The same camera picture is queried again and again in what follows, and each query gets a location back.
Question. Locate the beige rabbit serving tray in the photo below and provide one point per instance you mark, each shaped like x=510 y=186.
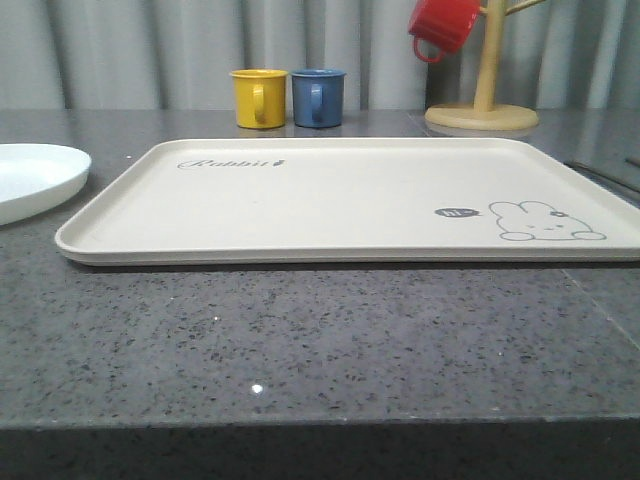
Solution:
x=240 y=201

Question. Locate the red mug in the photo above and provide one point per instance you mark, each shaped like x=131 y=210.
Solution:
x=446 y=24

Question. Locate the blue mug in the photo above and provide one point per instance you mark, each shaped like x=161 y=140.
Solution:
x=318 y=97

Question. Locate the white round plate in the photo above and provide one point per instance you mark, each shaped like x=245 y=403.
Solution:
x=38 y=177

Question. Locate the wooden mug tree stand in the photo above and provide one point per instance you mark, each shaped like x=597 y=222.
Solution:
x=484 y=113

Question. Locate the yellow mug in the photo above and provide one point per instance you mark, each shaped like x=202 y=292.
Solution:
x=260 y=98

